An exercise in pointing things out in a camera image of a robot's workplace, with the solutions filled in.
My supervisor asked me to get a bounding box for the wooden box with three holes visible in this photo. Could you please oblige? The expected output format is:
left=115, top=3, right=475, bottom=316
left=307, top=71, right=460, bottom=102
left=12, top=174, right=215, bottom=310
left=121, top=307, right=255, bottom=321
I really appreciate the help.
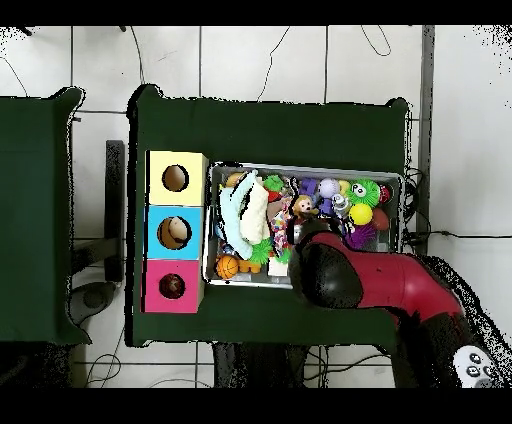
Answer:
left=141, top=150, right=210, bottom=314

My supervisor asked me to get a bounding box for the cream waffle cloth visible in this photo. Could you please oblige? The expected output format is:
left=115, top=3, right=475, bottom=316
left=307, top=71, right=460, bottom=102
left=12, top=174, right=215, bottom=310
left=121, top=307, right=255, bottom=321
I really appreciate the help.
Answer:
left=238, top=181, right=272, bottom=246

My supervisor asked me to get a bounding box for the purple spiky googly-eyed toy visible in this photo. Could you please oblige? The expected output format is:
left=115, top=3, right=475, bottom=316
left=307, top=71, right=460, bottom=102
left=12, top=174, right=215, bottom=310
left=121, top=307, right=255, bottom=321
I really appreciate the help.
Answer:
left=344, top=223, right=378, bottom=250

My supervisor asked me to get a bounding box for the mint waffle cloth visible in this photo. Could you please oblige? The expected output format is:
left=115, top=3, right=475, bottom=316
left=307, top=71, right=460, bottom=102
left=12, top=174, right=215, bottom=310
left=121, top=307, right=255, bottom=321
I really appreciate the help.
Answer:
left=217, top=170, right=261, bottom=261

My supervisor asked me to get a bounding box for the dark green table cloth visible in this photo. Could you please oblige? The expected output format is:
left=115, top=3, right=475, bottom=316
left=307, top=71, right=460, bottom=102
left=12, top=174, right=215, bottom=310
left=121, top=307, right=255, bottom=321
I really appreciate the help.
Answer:
left=125, top=83, right=410, bottom=354
left=0, top=86, right=93, bottom=346

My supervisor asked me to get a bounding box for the thin black cable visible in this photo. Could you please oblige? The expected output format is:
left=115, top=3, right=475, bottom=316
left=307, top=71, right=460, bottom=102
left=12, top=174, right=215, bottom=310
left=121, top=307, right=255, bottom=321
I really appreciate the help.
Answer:
left=256, top=25, right=291, bottom=102
left=129, top=25, right=146, bottom=85
left=359, top=25, right=392, bottom=57

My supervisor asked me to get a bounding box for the shallow wire mesh bin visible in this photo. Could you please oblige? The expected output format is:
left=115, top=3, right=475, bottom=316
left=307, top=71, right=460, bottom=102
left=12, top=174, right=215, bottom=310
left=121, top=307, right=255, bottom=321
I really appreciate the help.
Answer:
left=202, top=161, right=404, bottom=295

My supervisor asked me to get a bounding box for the green spiky googly-eyed ball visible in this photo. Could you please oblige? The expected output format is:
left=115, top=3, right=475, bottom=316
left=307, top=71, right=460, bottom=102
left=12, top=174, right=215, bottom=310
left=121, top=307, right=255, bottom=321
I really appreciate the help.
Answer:
left=346, top=178, right=382, bottom=209

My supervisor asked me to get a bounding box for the colourful patterned cloth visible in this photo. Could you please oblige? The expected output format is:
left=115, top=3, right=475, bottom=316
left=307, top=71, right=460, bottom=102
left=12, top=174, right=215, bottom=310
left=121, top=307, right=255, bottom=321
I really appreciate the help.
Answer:
left=269, top=195, right=294, bottom=257

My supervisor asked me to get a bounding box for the black power cable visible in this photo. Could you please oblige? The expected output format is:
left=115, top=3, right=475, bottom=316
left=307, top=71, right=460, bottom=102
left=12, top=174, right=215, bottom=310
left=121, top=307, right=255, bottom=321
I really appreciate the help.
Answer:
left=403, top=229, right=512, bottom=241

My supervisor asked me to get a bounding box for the yellow ball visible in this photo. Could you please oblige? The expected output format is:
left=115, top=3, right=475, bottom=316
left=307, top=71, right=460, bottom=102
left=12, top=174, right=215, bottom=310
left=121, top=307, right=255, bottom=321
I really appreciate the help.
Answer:
left=349, top=202, right=374, bottom=226

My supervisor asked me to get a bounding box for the brown monkey plush toy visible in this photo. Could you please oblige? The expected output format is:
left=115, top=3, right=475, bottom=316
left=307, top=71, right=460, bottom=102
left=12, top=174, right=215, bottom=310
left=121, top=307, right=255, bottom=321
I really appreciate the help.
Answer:
left=291, top=194, right=320, bottom=220

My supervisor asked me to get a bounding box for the white baseball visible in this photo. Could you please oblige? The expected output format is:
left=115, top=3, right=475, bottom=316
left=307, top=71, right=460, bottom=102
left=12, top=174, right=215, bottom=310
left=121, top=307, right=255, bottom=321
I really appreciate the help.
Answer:
left=318, top=177, right=341, bottom=199

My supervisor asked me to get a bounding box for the small orange basketball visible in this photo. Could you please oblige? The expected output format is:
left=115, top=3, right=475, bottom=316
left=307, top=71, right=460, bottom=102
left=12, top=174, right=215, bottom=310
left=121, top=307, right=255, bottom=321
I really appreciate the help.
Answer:
left=215, top=255, right=240, bottom=280

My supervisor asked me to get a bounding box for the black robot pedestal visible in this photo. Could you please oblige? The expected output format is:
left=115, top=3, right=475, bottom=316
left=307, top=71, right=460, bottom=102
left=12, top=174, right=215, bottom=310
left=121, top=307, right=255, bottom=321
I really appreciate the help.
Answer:
left=211, top=342, right=310, bottom=388

